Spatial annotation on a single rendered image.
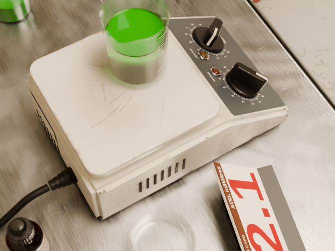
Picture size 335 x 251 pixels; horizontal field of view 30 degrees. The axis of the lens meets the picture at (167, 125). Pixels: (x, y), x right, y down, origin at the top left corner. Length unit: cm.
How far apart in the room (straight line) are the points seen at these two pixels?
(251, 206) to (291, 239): 5
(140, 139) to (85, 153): 4
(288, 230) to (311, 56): 19
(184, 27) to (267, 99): 10
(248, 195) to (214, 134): 6
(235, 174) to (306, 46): 18
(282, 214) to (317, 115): 11
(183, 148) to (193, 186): 7
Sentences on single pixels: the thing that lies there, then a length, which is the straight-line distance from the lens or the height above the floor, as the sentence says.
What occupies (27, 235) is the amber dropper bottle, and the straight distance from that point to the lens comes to 49.
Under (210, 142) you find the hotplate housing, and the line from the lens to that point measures 52.
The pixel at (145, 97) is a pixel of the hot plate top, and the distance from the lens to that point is 50.
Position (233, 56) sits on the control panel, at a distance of 59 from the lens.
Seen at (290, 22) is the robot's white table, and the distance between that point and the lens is 67.
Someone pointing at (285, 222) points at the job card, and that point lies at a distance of 56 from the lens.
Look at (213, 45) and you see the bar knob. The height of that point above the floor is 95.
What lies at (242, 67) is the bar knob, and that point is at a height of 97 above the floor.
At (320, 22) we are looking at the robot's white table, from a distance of 68.
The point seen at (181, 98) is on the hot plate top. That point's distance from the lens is 50.
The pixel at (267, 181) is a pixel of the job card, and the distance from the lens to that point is 57.
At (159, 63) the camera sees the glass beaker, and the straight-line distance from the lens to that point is 49.
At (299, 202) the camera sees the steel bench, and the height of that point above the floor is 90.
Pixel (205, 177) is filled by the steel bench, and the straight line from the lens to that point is 57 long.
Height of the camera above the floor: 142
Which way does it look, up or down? 61 degrees down
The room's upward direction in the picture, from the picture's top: 3 degrees clockwise
